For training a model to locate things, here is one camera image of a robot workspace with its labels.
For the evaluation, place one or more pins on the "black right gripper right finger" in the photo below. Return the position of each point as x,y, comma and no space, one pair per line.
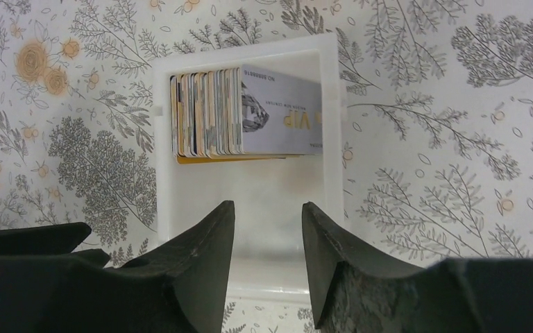
354,287

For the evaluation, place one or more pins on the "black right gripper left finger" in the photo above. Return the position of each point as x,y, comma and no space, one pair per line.
48,285

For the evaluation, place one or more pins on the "white plastic card box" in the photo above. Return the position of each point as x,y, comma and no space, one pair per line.
267,256

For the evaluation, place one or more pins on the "grey VIP card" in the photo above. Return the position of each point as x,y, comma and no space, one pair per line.
281,114

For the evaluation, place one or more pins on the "stack of cards in box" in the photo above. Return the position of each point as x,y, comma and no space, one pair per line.
216,118

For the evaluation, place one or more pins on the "floral paper table mat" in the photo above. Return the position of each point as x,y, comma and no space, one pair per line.
437,131

